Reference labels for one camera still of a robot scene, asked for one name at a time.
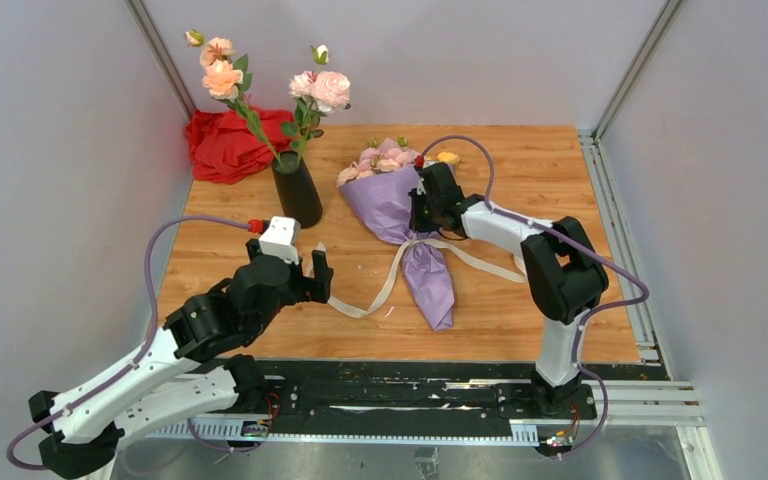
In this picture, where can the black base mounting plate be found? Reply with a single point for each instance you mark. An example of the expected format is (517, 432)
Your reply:
(416, 401)

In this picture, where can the aluminium frame rail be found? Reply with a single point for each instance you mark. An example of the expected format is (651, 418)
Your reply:
(622, 403)

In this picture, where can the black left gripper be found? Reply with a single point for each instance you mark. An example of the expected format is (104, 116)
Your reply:
(317, 288)

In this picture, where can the cream ribbon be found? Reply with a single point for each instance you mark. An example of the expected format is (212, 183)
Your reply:
(383, 294)

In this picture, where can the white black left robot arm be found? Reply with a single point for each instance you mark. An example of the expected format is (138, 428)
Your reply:
(88, 425)

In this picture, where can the red crumpled cloth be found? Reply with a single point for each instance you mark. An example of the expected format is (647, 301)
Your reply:
(223, 150)

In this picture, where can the black vase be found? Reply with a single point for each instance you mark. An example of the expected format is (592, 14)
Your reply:
(296, 190)

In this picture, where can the purple paper bouquet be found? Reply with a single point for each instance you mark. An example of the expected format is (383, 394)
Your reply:
(376, 188)

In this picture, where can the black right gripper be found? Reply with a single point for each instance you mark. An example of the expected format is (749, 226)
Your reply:
(416, 222)

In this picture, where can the peach rose stem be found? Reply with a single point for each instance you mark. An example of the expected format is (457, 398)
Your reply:
(226, 78)

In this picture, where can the pink rose stem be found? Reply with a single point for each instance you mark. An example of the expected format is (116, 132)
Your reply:
(317, 93)

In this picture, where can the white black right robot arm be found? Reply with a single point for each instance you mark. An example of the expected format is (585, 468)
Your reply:
(564, 281)

